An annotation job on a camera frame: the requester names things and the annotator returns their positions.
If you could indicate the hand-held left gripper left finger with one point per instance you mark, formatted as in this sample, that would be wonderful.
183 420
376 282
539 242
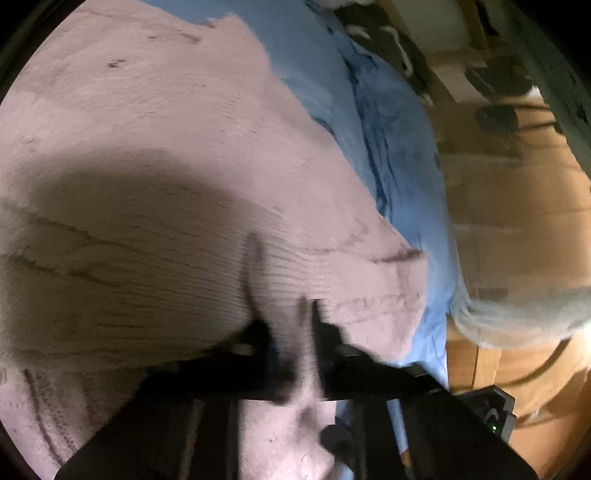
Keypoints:
265 364

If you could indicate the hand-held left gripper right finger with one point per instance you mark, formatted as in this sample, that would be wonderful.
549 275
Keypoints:
332 364

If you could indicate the pink knitted sweater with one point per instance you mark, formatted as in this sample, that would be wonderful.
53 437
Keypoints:
161 184

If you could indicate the blue bed sheet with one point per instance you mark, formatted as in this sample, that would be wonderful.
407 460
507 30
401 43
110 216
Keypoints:
392 152

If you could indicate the black object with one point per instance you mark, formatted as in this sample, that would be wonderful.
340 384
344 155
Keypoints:
497 119
501 76

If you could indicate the dark cloth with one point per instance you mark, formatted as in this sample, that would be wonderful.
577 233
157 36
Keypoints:
385 41

